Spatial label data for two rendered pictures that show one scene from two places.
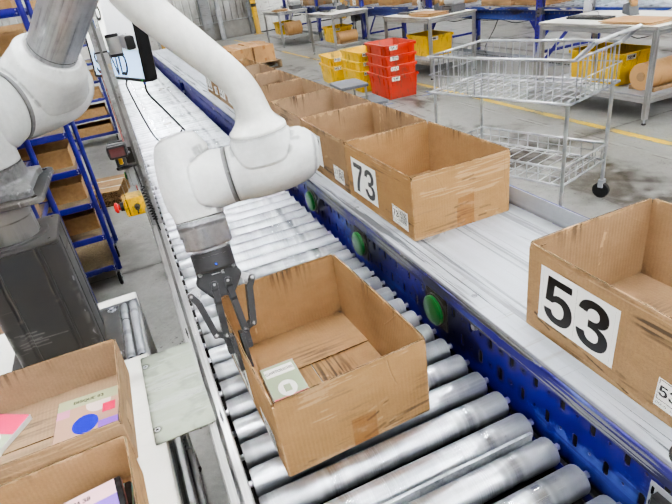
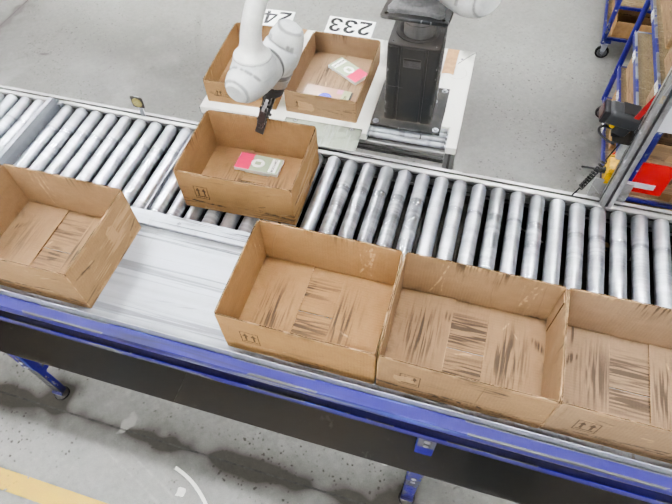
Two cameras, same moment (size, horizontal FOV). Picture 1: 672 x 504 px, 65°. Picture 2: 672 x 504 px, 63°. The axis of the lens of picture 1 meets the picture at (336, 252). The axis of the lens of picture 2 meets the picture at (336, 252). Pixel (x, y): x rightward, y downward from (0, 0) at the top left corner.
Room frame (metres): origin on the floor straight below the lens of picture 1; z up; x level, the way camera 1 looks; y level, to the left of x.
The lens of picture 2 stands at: (1.87, -0.79, 2.18)
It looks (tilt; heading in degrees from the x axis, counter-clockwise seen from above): 55 degrees down; 128
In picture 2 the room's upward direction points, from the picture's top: 3 degrees counter-clockwise
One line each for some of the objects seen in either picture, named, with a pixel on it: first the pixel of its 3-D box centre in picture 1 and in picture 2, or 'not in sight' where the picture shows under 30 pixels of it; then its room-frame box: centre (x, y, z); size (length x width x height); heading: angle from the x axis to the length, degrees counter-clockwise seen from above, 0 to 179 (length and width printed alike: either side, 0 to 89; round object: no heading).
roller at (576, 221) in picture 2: (231, 214); (573, 266); (1.89, 0.38, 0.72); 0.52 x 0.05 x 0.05; 109
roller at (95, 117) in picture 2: not in sight; (64, 158); (0.17, -0.21, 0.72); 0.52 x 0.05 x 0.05; 109
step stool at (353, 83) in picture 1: (359, 102); not in sight; (5.71, -0.49, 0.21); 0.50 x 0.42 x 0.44; 104
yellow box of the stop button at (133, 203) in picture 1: (133, 207); (604, 166); (1.82, 0.71, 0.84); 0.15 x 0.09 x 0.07; 19
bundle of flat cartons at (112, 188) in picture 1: (84, 195); not in sight; (4.42, 2.09, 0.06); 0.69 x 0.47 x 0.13; 99
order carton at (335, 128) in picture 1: (361, 143); (470, 337); (1.76, -0.14, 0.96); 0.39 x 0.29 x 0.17; 19
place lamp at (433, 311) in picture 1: (432, 310); not in sight; (0.95, -0.19, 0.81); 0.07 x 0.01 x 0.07; 19
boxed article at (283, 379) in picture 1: (288, 389); (259, 164); (0.82, 0.14, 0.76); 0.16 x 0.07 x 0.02; 19
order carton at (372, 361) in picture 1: (314, 347); (250, 166); (0.85, 0.07, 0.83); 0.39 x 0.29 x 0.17; 21
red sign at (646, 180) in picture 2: not in sight; (641, 178); (1.93, 0.71, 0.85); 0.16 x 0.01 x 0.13; 19
